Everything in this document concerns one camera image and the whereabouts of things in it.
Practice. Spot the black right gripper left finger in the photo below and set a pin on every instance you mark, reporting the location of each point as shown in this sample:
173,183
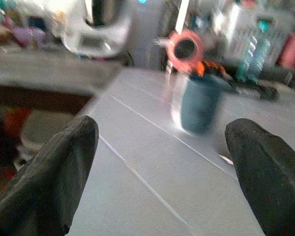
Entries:
48,177

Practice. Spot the white plastic bin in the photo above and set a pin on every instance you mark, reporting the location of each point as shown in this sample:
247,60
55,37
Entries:
43,127

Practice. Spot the blue plastic bucket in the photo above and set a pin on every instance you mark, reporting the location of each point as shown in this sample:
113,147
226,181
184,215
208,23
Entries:
201,105

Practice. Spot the red plastic stool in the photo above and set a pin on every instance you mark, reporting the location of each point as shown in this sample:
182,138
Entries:
15,121

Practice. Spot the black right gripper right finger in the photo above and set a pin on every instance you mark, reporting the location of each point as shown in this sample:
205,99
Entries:
268,177

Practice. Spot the white kitchen cooking machine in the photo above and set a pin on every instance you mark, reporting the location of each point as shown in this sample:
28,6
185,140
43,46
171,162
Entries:
98,27

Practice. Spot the purple plastic bowl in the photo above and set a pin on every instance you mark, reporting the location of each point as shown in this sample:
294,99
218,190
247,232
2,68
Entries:
29,37

